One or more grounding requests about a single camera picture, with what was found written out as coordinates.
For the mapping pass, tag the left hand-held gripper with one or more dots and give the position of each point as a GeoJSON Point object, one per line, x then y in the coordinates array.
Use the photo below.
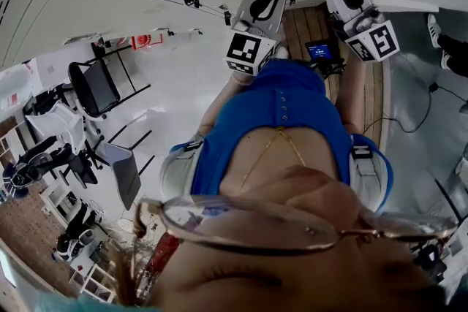
{"type": "Point", "coordinates": [252, 51]}

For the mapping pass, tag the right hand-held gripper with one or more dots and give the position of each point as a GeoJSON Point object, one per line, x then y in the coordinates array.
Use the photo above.
{"type": "Point", "coordinates": [380, 42]}

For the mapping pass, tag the person's left forearm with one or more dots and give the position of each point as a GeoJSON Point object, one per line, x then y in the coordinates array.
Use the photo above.
{"type": "Point", "coordinates": [219, 106]}

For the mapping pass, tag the person's right forearm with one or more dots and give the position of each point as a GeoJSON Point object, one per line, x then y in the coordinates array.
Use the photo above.
{"type": "Point", "coordinates": [352, 95]}

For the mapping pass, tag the black device with blue screen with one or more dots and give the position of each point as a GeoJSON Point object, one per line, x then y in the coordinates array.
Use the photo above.
{"type": "Point", "coordinates": [319, 51]}

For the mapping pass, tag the person's blue top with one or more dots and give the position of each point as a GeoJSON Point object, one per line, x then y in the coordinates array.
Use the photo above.
{"type": "Point", "coordinates": [278, 109]}

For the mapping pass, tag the black power adapter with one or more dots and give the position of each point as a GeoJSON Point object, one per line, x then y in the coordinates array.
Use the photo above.
{"type": "Point", "coordinates": [433, 87]}

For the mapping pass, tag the black folding chair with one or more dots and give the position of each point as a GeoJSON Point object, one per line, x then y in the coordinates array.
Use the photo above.
{"type": "Point", "coordinates": [95, 89]}

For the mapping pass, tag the grey folding chair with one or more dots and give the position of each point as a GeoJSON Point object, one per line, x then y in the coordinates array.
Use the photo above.
{"type": "Point", "coordinates": [126, 171]}

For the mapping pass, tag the metal-rimmed glasses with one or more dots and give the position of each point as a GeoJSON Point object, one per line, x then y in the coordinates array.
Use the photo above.
{"type": "Point", "coordinates": [256, 230]}

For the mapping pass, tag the white chair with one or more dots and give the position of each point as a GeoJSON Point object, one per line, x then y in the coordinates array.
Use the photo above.
{"type": "Point", "coordinates": [58, 124]}

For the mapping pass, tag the person's face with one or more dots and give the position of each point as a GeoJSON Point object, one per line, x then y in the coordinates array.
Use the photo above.
{"type": "Point", "coordinates": [292, 274]}

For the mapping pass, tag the black and white robot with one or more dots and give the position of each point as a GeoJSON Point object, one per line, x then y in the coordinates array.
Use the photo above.
{"type": "Point", "coordinates": [77, 235]}
{"type": "Point", "coordinates": [34, 166]}

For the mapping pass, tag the white shelf unit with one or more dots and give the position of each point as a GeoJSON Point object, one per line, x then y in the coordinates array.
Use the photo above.
{"type": "Point", "coordinates": [93, 281]}

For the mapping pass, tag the small black camera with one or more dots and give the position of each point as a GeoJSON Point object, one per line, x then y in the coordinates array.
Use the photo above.
{"type": "Point", "coordinates": [227, 18]}
{"type": "Point", "coordinates": [189, 0]}

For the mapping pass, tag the red wall fixture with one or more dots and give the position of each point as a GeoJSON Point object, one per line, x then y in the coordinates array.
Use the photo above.
{"type": "Point", "coordinates": [144, 41]}

